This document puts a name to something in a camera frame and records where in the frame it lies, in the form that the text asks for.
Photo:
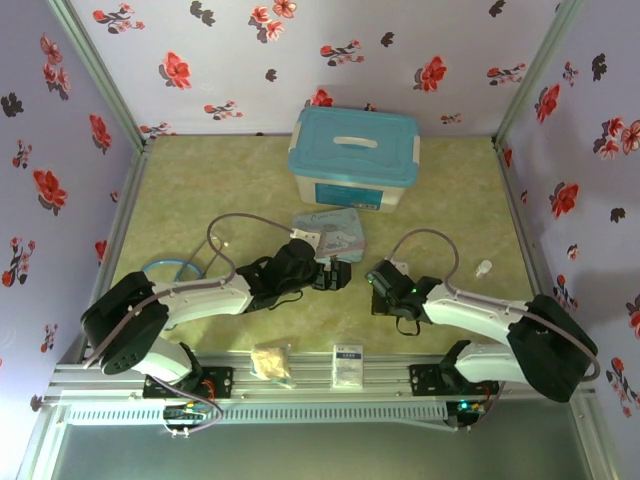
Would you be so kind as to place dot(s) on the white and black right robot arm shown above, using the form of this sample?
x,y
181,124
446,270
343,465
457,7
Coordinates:
x,y
475,311

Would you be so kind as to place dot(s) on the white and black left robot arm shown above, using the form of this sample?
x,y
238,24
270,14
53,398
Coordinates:
x,y
200,296

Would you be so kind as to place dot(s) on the white packet with blue label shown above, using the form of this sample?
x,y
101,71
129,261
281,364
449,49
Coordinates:
x,y
348,367

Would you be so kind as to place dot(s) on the small white bottle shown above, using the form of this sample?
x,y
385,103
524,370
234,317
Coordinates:
x,y
483,268

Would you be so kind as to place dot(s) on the clear bag of beige contents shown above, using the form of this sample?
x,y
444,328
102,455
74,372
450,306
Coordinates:
x,y
270,365

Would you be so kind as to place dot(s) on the right base circuit board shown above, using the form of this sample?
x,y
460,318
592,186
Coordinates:
x,y
470,407

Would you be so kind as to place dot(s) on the base circuit board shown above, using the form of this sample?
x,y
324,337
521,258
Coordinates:
x,y
185,414
470,407

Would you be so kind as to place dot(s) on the blue lidded plastic storage box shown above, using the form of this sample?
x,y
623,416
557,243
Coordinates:
x,y
350,145

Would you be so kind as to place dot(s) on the left base circuit board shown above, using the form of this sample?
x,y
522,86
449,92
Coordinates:
x,y
185,414

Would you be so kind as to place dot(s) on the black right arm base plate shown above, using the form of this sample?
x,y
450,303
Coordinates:
x,y
425,380

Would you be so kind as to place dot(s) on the aluminium front rail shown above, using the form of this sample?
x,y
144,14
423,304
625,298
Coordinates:
x,y
320,395

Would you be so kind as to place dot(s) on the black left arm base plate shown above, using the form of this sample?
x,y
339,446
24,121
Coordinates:
x,y
222,382

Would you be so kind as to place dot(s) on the aluminium side rail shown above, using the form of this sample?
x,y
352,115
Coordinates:
x,y
520,225
125,210

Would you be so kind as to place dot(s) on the aluminium corner post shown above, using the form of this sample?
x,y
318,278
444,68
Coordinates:
x,y
535,70
95,70

